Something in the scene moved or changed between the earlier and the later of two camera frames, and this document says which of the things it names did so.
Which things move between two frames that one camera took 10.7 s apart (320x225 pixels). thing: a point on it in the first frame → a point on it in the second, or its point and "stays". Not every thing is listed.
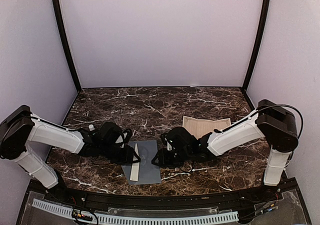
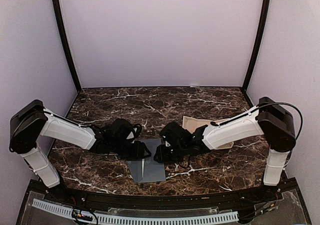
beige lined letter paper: [134, 173] → [143, 162]
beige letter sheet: [199, 128] stays
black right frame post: [260, 38] stays
